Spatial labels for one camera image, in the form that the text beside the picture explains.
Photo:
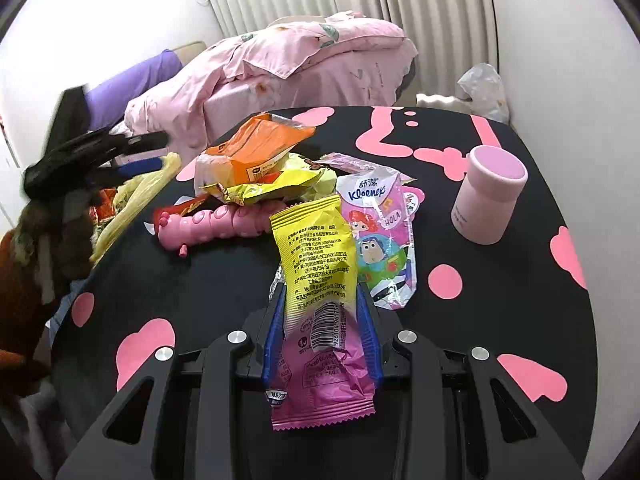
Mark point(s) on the cartoon print tissue pack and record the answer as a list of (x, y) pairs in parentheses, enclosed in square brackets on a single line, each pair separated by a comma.
[(385, 240)]

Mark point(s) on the yellow plastic bag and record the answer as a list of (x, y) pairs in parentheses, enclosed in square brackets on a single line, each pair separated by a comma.
[(150, 185)]

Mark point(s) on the pink floral pillow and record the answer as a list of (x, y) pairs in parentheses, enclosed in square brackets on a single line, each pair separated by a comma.
[(350, 35)]

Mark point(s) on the white plastic bag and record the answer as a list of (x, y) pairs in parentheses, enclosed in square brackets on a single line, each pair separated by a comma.
[(482, 90)]

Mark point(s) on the yellow pink snack packet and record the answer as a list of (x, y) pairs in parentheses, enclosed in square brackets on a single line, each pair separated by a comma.
[(315, 260)]

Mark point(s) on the bed with pink sheet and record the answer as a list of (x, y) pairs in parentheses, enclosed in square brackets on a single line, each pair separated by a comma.
[(360, 80)]

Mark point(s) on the yellow red snack packet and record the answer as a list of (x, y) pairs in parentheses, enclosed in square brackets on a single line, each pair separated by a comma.
[(280, 185)]

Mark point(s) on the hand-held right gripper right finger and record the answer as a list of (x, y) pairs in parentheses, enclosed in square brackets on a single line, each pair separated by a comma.
[(374, 350)]

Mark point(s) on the orange snack bag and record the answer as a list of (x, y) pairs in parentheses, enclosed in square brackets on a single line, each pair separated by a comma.
[(260, 140)]

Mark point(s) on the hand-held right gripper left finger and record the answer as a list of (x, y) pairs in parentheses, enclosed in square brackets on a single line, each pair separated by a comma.
[(272, 340)]

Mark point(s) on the purple pillow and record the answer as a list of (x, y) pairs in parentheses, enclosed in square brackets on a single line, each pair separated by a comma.
[(140, 80)]

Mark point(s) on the black pink printed tablecloth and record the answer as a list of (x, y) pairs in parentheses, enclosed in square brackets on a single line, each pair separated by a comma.
[(225, 285)]

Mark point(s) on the red yellow small wrapper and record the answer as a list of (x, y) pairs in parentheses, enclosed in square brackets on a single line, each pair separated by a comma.
[(187, 202)]

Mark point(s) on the pink floral quilt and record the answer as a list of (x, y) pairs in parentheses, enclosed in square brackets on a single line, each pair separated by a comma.
[(200, 75)]

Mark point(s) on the pink caterpillar toy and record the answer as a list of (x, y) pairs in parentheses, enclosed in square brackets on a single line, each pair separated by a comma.
[(215, 222)]

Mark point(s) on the pink cup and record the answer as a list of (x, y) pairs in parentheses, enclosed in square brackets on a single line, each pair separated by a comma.
[(480, 205)]

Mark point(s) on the beige headboard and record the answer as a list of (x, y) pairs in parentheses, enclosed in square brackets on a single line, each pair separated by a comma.
[(192, 50)]

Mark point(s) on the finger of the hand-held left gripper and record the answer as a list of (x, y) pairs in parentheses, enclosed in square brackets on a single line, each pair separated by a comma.
[(145, 142), (140, 166)]

